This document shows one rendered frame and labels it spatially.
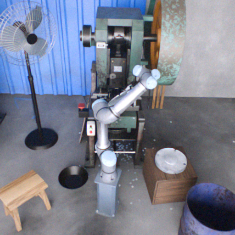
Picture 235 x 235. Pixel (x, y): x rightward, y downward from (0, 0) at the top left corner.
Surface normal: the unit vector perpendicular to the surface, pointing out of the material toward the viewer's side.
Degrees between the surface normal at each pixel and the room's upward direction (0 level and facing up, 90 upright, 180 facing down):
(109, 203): 90
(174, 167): 0
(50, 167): 0
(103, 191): 90
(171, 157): 0
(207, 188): 88
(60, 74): 90
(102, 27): 45
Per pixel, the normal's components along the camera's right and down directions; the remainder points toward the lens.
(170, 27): 0.04, 0.10
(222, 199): -0.72, 0.36
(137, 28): 0.04, -0.14
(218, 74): 0.02, 0.60
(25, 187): 0.04, -0.80
